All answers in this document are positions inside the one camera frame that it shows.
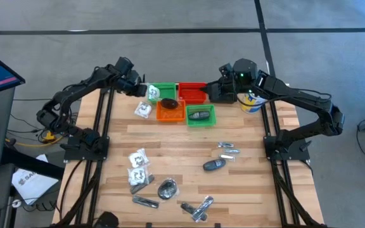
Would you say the yellow cable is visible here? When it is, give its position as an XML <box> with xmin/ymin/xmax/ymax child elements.
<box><xmin>5</xmin><ymin>130</ymin><xmax>66</xmax><ymax>148</ymax></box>

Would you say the black aluminium rig frame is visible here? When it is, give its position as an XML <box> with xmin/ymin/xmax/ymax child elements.
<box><xmin>55</xmin><ymin>82</ymin><xmax>326</xmax><ymax>228</ymax></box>

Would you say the dark grey deodorant stick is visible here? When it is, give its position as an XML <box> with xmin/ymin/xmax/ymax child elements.
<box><xmin>202</xmin><ymin>158</ymin><xmax>227</xmax><ymax>172</ymax></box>
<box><xmin>188</xmin><ymin>110</ymin><xmax>211</xmax><ymax>121</ymax></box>

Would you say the white printed paper sheet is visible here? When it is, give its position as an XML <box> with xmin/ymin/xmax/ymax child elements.
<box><xmin>11</xmin><ymin>154</ymin><xmax>60</xmax><ymax>206</ymax></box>

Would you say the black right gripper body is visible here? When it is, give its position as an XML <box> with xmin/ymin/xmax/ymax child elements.
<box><xmin>208</xmin><ymin>75</ymin><xmax>238</xmax><ymax>104</ymax></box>

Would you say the green plastic slotted basket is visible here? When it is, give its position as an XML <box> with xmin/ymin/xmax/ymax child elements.
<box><xmin>146</xmin><ymin>82</ymin><xmax>177</xmax><ymax>104</ymax></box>
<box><xmin>185</xmin><ymin>104</ymin><xmax>217</xmax><ymax>128</ymax></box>

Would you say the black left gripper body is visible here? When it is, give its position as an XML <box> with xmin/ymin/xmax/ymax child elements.
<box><xmin>118</xmin><ymin>71</ymin><xmax>143</xmax><ymax>96</ymax></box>

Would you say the black diagonal support bar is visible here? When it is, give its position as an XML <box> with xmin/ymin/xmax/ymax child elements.
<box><xmin>1</xmin><ymin>147</ymin><xmax>65</xmax><ymax>181</ymax></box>

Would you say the yellow disinfectant wipes canister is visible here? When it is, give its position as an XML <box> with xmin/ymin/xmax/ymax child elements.
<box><xmin>240</xmin><ymin>90</ymin><xmax>268</xmax><ymax>114</ymax></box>

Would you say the orange plastic slotted basket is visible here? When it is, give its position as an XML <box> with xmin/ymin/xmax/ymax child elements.
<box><xmin>155</xmin><ymin>99</ymin><xmax>186</xmax><ymax>123</ymax></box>

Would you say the red plastic slotted basket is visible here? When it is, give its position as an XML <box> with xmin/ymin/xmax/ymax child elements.
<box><xmin>178</xmin><ymin>82</ymin><xmax>208</xmax><ymax>105</ymax></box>

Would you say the black round brush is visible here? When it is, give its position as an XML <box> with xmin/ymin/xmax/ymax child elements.
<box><xmin>156</xmin><ymin>178</ymin><xmax>179</xmax><ymax>200</ymax></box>
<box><xmin>160</xmin><ymin>98</ymin><xmax>179</xmax><ymax>111</ymax></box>

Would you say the white printed pouch clear bag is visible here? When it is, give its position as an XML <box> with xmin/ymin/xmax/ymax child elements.
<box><xmin>146</xmin><ymin>84</ymin><xmax>161</xmax><ymax>102</ymax></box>
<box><xmin>127</xmin><ymin>148</ymin><xmax>150</xmax><ymax>169</ymax></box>
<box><xmin>127</xmin><ymin>167</ymin><xmax>151</xmax><ymax>187</ymax></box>
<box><xmin>134</xmin><ymin>101</ymin><xmax>153</xmax><ymax>120</ymax></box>

